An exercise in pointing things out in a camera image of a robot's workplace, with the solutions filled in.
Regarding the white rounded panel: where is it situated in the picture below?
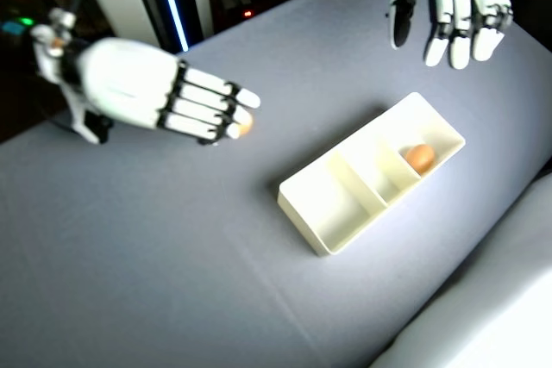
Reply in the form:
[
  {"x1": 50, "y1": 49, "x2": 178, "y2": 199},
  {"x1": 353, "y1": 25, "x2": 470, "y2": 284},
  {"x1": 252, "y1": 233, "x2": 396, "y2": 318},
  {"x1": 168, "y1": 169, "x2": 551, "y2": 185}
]
[{"x1": 369, "y1": 169, "x2": 552, "y2": 368}]

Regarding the grey table cloth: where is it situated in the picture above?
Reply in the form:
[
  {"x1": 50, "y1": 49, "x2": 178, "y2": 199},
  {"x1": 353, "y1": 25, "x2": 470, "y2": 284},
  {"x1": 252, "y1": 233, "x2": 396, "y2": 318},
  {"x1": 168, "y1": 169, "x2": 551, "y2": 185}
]
[{"x1": 0, "y1": 0, "x2": 552, "y2": 368}]

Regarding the white divided tray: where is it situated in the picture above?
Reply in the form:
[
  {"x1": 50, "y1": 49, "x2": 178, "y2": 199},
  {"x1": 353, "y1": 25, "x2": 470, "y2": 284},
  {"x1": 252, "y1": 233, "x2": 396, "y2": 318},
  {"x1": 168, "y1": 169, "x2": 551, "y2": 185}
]
[{"x1": 277, "y1": 91, "x2": 467, "y2": 258}]

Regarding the blue light strip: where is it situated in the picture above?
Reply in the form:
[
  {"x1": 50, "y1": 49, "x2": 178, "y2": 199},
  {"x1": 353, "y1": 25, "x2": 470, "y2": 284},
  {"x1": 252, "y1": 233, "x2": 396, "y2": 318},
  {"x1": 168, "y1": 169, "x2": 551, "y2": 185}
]
[{"x1": 154, "y1": 0, "x2": 191, "y2": 53}]

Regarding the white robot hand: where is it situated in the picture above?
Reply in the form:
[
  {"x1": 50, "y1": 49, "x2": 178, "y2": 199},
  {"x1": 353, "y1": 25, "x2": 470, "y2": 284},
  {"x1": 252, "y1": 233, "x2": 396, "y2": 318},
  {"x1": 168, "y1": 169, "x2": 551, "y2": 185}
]
[
  {"x1": 387, "y1": 0, "x2": 515, "y2": 71},
  {"x1": 77, "y1": 36, "x2": 262, "y2": 147}
]

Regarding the brown egg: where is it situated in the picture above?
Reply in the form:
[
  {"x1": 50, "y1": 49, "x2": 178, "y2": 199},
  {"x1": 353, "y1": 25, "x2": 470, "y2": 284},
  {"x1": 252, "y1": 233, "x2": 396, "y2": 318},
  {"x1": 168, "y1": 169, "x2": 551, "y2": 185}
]
[
  {"x1": 405, "y1": 143, "x2": 436, "y2": 173},
  {"x1": 235, "y1": 113, "x2": 255, "y2": 136}
]

